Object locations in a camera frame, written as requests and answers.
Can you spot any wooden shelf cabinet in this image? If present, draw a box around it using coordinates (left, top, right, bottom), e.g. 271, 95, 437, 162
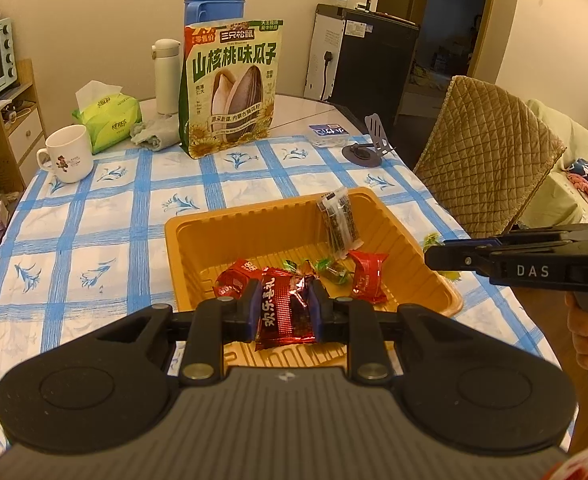
0, 57, 44, 306

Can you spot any blue white tissue packet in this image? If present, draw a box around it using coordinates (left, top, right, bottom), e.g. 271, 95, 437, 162
308, 123, 351, 148

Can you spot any quilted beige chair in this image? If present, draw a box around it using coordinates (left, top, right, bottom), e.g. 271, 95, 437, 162
413, 75, 567, 236

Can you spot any blue checked tablecloth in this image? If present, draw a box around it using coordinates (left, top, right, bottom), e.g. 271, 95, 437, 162
0, 135, 575, 466

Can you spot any white mug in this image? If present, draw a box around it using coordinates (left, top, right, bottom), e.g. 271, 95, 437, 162
36, 124, 94, 184

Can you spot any blue patterned cushion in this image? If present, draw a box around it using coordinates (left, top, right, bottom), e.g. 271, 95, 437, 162
564, 157, 588, 206

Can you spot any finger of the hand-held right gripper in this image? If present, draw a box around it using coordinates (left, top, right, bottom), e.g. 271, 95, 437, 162
441, 229, 570, 250
424, 244, 498, 278

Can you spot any small green candy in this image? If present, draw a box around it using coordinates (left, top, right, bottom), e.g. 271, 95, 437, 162
315, 256, 355, 285

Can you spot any grey crumpled cloth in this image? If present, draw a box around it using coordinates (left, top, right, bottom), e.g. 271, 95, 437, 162
130, 115, 181, 152

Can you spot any orange plastic tray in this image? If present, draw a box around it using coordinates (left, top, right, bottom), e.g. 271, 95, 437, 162
165, 187, 464, 370

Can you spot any sofa with green cover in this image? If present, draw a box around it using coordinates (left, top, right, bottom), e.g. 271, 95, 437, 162
519, 97, 588, 231

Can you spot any green tissue pack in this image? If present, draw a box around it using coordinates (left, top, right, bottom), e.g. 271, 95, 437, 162
71, 80, 143, 155

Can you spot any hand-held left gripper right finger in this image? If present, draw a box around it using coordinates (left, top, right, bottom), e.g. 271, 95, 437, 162
310, 280, 480, 386

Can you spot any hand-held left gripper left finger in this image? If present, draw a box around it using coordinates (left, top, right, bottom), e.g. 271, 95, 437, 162
91, 280, 262, 386

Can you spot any black mini fridge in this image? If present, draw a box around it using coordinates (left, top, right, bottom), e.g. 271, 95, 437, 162
304, 3, 421, 128

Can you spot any large sunflower seed bag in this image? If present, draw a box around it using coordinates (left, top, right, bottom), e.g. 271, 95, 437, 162
178, 17, 281, 160

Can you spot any plain red snack packet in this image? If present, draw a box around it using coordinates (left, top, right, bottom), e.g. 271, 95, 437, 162
346, 250, 391, 306

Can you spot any white thermos bottle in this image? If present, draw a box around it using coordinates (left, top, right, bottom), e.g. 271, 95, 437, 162
151, 38, 181, 116

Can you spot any dark long snack packet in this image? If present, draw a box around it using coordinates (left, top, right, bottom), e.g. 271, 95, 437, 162
254, 259, 321, 352

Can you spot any clear black snack packet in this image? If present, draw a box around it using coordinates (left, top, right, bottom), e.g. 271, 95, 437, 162
316, 186, 365, 256

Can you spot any grey phone stand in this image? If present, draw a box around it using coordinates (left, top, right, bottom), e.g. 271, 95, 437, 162
341, 114, 397, 167

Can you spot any person's red white clothing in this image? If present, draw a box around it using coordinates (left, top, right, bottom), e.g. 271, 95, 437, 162
544, 442, 588, 480

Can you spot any red snack packet white print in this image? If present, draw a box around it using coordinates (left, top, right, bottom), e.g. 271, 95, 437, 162
216, 259, 262, 297

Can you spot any yellow green candy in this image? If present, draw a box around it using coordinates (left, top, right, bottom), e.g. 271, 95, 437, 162
421, 231, 462, 283

